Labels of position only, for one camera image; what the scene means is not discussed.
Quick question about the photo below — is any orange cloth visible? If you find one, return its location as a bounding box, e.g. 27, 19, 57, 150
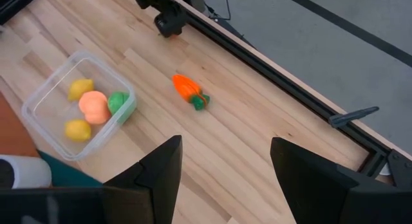
0, 91, 40, 159

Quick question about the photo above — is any clear plastic tupperware container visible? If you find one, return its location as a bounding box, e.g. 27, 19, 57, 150
21, 50, 138, 162

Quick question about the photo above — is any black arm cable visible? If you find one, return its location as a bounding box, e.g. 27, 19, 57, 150
205, 0, 232, 22

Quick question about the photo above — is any peach-coloured toy fruit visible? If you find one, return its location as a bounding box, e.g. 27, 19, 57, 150
78, 90, 112, 126

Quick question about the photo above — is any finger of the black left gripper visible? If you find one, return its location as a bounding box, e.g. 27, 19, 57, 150
154, 12, 171, 37
170, 12, 187, 37

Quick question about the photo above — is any dark green cloth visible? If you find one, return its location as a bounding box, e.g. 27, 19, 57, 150
37, 149, 104, 188

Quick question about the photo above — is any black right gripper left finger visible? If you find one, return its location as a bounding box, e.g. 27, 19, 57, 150
103, 135, 183, 224

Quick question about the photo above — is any green ball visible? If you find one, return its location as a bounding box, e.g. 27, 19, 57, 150
107, 91, 131, 116

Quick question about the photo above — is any black aluminium table frame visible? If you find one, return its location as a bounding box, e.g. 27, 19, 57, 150
0, 0, 412, 189

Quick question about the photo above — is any yellow toy lemon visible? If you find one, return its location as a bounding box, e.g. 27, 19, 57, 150
67, 78, 95, 102
64, 118, 92, 142

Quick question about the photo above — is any white plant pot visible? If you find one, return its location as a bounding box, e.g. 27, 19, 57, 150
0, 154, 52, 190

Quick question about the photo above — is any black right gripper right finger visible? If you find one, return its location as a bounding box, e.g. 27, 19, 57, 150
270, 137, 359, 224

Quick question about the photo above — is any orange toy carrot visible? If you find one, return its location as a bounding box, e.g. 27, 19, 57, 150
172, 73, 211, 111

